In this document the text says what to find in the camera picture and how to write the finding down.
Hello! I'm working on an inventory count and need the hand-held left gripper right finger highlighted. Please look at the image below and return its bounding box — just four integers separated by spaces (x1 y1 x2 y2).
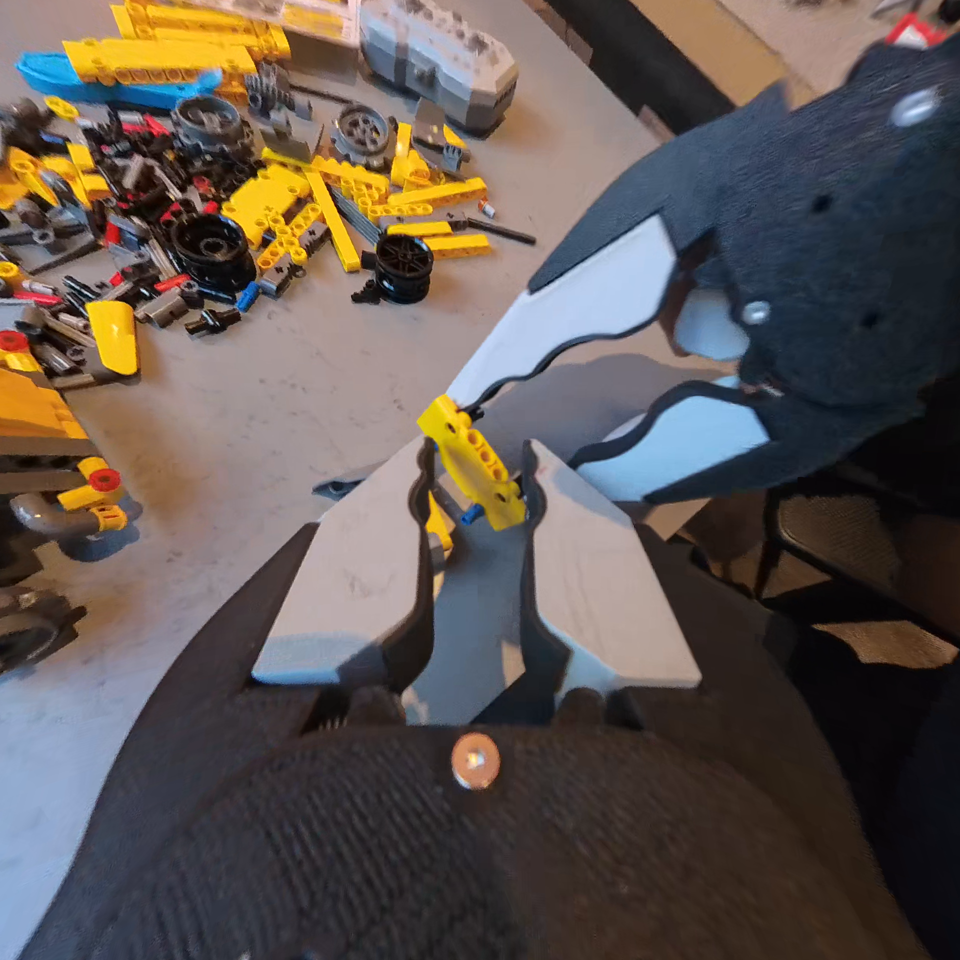
519 438 704 695

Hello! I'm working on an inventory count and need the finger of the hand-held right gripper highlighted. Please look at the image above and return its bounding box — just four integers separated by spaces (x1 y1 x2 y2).
446 216 753 411
571 378 774 504

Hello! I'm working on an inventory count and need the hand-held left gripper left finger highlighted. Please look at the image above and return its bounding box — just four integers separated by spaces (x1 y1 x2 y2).
249 437 438 695

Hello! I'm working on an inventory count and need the grey striped wedge brick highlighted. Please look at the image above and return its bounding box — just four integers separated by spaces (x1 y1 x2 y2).
312 463 385 501

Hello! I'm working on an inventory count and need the yellow short toy beam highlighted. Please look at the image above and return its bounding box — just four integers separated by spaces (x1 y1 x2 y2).
426 491 456 558

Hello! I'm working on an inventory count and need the grey desk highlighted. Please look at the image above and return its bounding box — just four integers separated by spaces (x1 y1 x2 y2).
0 0 751 960

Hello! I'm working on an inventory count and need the black mesh office chair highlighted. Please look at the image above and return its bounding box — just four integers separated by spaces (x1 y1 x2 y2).
750 450 960 672

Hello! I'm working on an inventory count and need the black toy wheel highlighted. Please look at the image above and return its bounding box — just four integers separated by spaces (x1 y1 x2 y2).
371 232 436 306
169 212 258 294

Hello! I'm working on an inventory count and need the grey toy battery box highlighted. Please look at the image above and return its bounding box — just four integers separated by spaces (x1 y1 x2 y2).
357 0 521 141

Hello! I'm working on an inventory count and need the grey toy wheel hub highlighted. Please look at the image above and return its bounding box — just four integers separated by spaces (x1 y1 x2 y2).
171 95 252 151
330 103 397 165

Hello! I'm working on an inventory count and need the pile of loose toy bricks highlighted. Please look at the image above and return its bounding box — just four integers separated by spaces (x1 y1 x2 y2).
0 75 539 391

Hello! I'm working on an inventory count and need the yellow rounded toy panel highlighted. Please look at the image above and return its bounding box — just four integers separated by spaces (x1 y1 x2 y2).
84 298 142 378

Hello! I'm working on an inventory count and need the partly built yellow toy vehicle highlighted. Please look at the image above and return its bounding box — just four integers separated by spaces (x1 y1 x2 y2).
0 328 144 676

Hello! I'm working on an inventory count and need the printed paper sheet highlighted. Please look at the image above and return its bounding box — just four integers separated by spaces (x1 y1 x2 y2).
191 0 363 48

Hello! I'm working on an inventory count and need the blue curved toy panel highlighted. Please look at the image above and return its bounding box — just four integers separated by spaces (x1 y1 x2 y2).
15 49 226 111

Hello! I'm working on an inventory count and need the yellow beam frame assembly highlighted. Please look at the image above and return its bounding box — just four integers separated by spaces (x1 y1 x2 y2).
62 0 294 85

